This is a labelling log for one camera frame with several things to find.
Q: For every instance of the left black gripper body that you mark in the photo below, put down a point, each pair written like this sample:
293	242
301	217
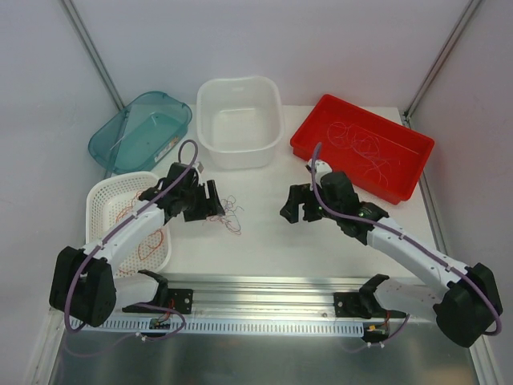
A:
200	204

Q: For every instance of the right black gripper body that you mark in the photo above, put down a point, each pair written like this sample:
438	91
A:
306	206

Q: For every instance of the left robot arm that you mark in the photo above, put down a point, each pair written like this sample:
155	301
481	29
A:
108	251

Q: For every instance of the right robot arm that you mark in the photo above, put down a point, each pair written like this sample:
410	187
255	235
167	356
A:
462	300

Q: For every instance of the red plastic tray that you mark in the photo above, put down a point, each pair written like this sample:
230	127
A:
378	155

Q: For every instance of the white perforated basket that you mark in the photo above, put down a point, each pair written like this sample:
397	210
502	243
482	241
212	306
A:
110	201

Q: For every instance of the teal transparent plastic bin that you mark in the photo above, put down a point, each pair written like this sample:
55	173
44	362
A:
139	136

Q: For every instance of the white plastic tub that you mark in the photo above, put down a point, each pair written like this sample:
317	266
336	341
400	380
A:
240	121

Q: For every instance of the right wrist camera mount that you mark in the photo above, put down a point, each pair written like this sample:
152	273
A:
320	167

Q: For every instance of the aluminium mounting rail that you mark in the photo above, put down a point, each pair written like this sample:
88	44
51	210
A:
256	294

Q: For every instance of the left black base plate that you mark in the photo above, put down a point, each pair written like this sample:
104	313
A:
176	299

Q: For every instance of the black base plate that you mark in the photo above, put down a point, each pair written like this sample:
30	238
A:
357	305
176	299

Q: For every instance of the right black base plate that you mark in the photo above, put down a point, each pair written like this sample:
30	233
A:
357	305

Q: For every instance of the white slotted cable duct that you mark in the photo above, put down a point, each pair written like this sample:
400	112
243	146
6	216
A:
266	327

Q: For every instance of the left aluminium frame post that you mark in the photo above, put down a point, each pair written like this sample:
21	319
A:
80	28

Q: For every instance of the aluminium frame post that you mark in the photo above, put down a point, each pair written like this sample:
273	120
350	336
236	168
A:
451	42
80	28

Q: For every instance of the right aluminium frame post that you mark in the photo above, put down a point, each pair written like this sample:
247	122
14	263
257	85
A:
451	42

